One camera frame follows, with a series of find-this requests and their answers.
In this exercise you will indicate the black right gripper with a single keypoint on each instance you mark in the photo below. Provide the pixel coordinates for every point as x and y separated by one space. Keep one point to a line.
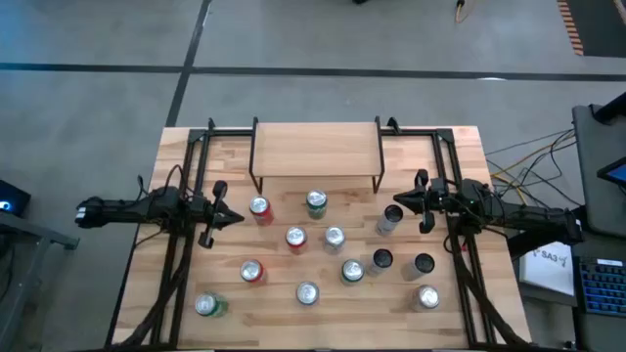
435 198

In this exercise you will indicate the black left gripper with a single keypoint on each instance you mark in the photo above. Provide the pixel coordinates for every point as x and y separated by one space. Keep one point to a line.
210 215

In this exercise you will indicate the slim Celsius Arctic Vibe can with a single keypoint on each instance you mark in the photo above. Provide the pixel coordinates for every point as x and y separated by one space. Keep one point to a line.
423 263
391 215
382 258

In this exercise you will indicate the red Fanta strawberry can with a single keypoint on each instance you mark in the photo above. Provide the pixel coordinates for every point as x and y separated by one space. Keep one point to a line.
296 237
259 207
252 270

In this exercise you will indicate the silver Diet Coke can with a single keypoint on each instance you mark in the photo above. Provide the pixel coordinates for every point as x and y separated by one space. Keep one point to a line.
307 292
334 237
427 296

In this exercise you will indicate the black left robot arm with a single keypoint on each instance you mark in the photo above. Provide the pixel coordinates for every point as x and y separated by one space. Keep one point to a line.
122 207

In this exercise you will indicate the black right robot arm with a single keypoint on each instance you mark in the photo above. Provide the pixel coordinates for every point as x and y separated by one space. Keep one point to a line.
513 215

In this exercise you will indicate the wooden shelf black metal legs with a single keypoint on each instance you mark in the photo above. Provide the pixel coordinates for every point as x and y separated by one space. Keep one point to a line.
315 149

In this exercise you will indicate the green Sprite can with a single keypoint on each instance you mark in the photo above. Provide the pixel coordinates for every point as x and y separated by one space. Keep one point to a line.
352 270
206 304
316 200

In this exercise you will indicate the black desk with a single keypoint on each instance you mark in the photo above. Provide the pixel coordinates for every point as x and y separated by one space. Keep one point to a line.
521 249

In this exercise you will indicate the white paper sign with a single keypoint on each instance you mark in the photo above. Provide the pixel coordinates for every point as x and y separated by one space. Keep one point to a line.
548 269

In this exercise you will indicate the grey metal side table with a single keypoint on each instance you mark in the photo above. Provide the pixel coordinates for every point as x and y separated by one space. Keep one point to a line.
44 234

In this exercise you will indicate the grey desk panel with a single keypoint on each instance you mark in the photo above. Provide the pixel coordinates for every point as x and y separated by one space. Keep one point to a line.
601 210

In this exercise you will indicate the tablet with blue screen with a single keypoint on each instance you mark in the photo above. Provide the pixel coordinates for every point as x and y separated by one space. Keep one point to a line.
617 172

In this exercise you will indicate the backlit black keyboard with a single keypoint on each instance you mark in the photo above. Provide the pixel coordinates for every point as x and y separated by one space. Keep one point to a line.
604 288

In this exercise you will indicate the black device with blue light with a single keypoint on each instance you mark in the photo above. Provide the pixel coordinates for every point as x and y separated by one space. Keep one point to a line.
17 195

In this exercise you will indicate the black mat orange striped edge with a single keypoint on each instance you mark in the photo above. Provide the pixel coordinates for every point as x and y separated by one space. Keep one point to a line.
601 29

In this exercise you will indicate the black aluminium frame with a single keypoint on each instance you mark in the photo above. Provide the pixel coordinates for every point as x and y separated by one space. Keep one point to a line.
445 133

